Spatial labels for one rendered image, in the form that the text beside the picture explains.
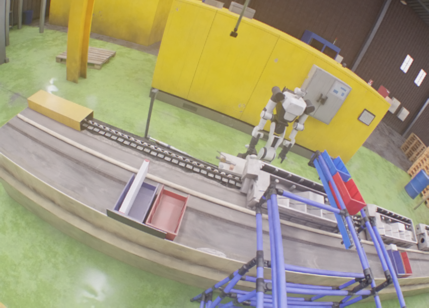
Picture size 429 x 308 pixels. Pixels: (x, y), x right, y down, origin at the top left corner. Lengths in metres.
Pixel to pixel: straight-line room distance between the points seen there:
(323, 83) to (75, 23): 4.14
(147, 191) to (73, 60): 3.23
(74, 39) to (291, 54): 3.62
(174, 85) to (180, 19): 1.15
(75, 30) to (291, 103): 3.54
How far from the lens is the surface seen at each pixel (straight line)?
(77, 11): 4.03
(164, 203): 1.51
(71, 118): 1.99
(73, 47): 4.19
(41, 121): 2.19
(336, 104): 3.71
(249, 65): 3.47
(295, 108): 2.36
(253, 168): 1.72
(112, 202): 1.49
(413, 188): 8.04
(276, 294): 0.79
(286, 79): 3.57
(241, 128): 3.93
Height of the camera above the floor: 2.00
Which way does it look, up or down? 37 degrees down
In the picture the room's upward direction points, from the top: 24 degrees clockwise
